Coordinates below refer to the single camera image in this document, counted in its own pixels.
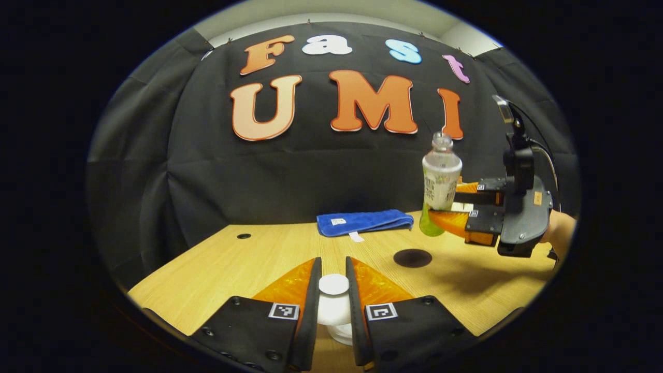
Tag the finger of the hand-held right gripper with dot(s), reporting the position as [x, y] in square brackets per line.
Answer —
[481, 225]
[487, 189]

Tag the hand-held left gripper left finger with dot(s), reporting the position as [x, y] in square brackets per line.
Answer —
[311, 311]

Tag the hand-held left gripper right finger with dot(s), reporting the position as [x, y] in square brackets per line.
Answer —
[355, 311]

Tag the white teacup lid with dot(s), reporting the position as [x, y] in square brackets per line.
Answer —
[334, 300]

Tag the green label water bottle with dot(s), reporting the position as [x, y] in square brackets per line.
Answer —
[440, 176]

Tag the dark brown round coaster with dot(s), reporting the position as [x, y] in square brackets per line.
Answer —
[413, 258]

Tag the blue towel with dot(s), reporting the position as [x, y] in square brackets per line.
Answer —
[362, 223]

